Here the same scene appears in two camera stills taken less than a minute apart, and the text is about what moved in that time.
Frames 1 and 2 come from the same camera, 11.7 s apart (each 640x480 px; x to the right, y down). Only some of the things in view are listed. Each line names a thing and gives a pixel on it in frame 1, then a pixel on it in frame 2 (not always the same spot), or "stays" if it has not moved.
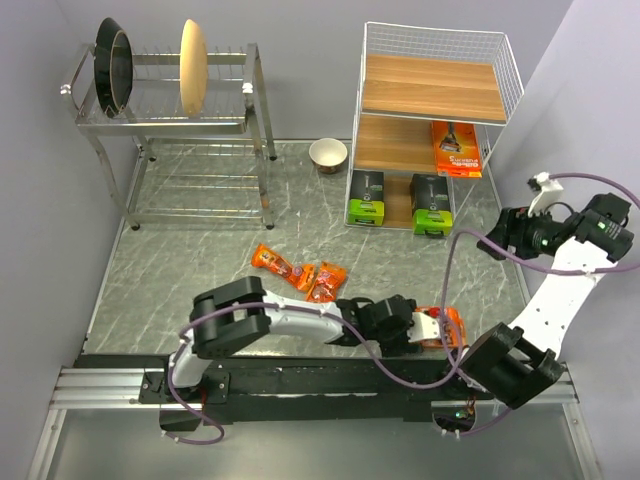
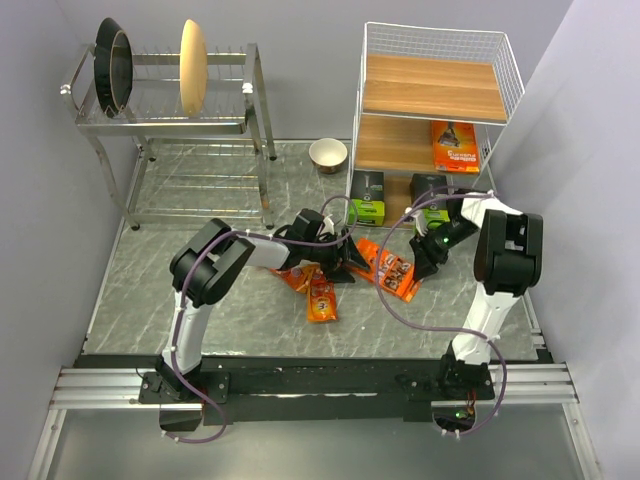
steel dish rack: [161, 162] stays
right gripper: [512, 227] → [425, 256]
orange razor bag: [326, 281] stays
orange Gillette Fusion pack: [457, 150] stays
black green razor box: [366, 206] stays
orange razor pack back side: [452, 327] → [388, 270]
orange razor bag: [299, 275] stays
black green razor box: [430, 205] stays
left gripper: [400, 344] → [348, 252]
